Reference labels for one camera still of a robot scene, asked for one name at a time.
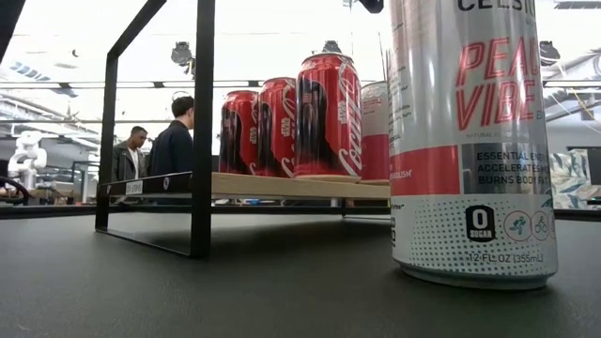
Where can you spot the red Coca-Cola can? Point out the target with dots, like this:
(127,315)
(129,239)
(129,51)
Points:
(239,136)
(328,122)
(277,131)

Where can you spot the white pink Spindrift can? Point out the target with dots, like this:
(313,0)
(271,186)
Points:
(374,141)

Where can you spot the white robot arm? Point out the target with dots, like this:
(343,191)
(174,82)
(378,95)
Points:
(28,157)

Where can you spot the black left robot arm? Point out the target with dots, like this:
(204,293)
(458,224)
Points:
(8,23)

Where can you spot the black round ceiling fixture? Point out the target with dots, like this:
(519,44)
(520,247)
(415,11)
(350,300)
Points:
(181,54)
(548,52)
(331,46)

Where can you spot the white Celsius energy can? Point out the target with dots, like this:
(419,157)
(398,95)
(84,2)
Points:
(469,188)

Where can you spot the person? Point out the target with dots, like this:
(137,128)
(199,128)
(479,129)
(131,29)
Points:
(127,159)
(174,145)

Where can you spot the leaf-patterned cloth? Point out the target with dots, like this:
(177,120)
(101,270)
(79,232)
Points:
(570,178)

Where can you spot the wooden shelf with black frame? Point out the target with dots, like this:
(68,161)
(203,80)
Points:
(282,187)

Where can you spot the black aluminium rig frame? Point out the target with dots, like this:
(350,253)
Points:
(47,212)

